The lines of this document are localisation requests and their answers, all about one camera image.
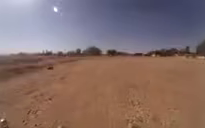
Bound dark rock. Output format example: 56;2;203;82
46;65;55;71

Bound sandy brown dirt ground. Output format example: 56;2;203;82
0;54;205;128

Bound row of trees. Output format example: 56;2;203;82
16;37;205;58

